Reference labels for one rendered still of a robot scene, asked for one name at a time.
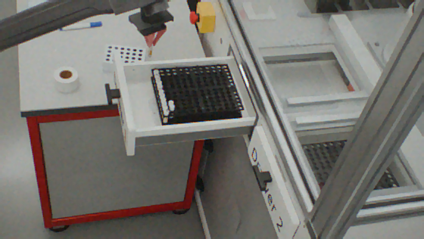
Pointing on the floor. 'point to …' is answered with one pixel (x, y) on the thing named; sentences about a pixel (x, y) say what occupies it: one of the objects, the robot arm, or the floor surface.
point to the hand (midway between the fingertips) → (151, 43)
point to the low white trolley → (101, 125)
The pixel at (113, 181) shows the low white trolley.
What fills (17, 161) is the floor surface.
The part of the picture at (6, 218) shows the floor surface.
